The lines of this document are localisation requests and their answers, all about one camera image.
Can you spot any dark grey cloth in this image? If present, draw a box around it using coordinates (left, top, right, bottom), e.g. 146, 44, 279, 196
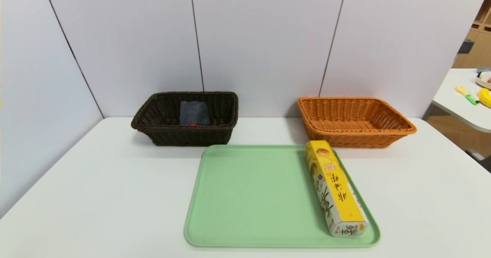
180, 101, 211, 127

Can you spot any yellow snack box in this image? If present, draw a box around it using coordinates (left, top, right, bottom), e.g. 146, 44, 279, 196
305, 140, 369, 238

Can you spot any dark brown wicker basket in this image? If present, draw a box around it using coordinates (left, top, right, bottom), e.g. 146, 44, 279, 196
131, 92, 239, 147

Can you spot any orange wicker basket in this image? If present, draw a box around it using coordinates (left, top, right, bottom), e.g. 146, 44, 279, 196
297, 97, 417, 148

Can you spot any white bowl with items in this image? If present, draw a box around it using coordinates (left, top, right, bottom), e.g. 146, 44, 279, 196
476, 71, 491, 90

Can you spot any light green plastic tray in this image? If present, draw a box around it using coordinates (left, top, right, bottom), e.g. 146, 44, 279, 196
184, 145, 382, 249

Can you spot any white side table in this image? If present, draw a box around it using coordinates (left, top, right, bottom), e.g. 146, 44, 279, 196
432, 68, 491, 133

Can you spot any yellow green toy knife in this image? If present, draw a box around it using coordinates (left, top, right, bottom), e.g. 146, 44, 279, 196
455, 85, 479, 105

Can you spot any small dark grey object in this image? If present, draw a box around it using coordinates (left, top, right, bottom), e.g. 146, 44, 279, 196
458, 39, 475, 54

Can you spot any yellow toy banana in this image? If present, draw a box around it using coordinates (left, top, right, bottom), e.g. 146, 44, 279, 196
478, 88, 491, 108

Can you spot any light wooden cabinet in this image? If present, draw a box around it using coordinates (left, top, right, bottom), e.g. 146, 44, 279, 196
453, 0, 491, 69

